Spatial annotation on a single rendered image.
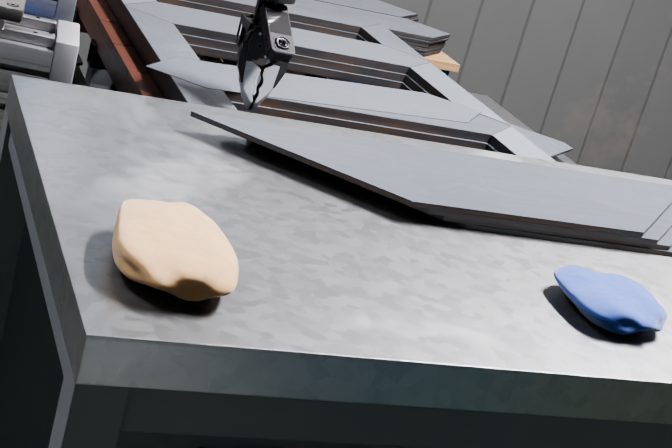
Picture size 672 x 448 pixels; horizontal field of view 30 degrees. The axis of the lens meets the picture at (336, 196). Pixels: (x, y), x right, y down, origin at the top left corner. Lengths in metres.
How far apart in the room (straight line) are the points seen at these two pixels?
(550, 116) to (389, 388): 4.17
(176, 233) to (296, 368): 0.15
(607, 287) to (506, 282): 0.09
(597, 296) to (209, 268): 0.39
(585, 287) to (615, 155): 4.10
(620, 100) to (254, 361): 4.34
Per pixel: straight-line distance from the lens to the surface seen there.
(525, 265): 1.27
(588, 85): 5.14
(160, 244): 0.98
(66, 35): 1.90
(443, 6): 4.87
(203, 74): 2.35
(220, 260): 0.98
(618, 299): 1.18
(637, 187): 1.61
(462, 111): 2.61
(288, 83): 2.44
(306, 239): 1.17
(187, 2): 3.04
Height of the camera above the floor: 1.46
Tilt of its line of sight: 18 degrees down
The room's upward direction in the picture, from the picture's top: 16 degrees clockwise
